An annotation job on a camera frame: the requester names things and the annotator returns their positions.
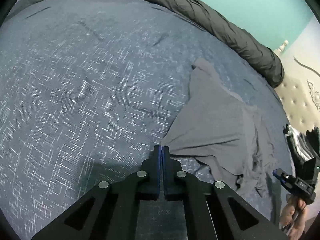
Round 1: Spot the cream tufted headboard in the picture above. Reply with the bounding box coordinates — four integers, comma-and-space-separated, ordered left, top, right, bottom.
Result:
272, 39, 320, 133

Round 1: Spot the stack of folded clothes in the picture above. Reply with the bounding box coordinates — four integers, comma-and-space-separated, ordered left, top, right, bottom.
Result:
284, 124, 319, 166

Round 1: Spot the grey garment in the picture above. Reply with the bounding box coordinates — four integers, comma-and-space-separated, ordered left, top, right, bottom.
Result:
161, 59, 275, 197

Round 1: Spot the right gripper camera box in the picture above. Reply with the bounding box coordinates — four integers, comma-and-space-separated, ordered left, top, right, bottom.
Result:
295, 127, 320, 193

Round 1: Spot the person's right hand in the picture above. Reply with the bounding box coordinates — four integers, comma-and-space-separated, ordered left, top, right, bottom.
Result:
279, 194, 308, 240

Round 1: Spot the dark grey rolled duvet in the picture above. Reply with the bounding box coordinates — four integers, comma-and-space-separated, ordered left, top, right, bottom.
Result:
144, 0, 285, 88

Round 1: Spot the blue patterned bed sheet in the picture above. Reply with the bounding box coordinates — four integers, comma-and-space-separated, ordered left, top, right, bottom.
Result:
1, 0, 291, 239

